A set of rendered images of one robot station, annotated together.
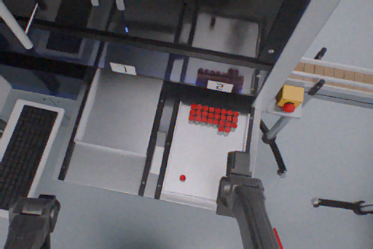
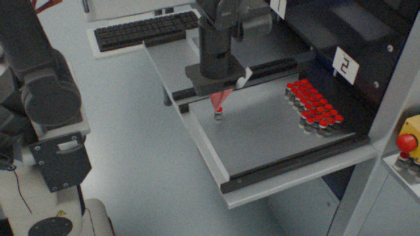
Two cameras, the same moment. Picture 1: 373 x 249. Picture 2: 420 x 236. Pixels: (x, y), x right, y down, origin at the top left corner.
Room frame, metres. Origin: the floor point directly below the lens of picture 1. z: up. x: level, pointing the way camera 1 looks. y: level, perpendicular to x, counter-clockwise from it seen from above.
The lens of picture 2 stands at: (-0.17, -0.65, 1.63)
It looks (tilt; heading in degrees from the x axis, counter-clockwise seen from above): 44 degrees down; 61
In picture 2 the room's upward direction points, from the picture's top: straight up
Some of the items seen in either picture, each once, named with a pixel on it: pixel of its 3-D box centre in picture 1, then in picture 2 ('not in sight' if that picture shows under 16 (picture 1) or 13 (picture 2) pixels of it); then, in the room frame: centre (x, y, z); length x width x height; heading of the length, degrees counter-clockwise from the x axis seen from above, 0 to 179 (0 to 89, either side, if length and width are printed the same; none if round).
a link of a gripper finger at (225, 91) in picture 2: not in sight; (209, 92); (0.11, -0.13, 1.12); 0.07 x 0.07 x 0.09; 84
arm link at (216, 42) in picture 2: not in sight; (218, 32); (0.13, -0.13, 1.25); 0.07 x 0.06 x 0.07; 177
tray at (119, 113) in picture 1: (122, 105); (249, 44); (0.46, 0.24, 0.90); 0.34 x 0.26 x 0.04; 174
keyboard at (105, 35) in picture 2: (22, 156); (149, 29); (0.26, 0.60, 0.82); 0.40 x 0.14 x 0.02; 172
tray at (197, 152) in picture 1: (207, 152); (267, 122); (0.31, -0.09, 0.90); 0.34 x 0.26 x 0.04; 174
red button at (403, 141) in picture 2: (288, 106); (407, 142); (0.47, -0.35, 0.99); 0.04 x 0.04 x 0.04; 84
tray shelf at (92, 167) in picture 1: (163, 133); (252, 86); (0.37, 0.08, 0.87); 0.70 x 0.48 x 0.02; 84
